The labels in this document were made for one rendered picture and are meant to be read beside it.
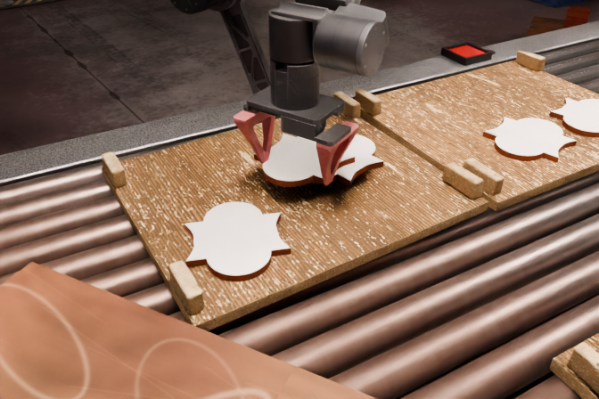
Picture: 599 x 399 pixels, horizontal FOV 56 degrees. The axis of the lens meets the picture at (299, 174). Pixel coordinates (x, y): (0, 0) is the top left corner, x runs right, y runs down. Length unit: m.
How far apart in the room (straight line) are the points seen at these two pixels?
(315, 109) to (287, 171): 0.11
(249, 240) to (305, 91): 0.18
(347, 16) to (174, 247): 0.32
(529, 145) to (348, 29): 0.41
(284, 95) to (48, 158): 0.44
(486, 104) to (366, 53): 0.48
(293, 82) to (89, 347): 0.35
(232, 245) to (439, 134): 0.41
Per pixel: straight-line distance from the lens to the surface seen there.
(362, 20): 0.59
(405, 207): 0.74
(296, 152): 0.76
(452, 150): 0.87
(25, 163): 0.95
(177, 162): 0.83
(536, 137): 0.93
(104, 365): 0.43
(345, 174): 0.73
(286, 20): 0.61
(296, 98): 0.64
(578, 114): 1.03
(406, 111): 0.97
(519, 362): 0.61
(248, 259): 0.63
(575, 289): 0.71
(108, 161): 0.81
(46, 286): 0.50
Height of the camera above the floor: 1.36
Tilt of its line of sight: 33 degrees down
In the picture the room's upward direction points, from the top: straight up
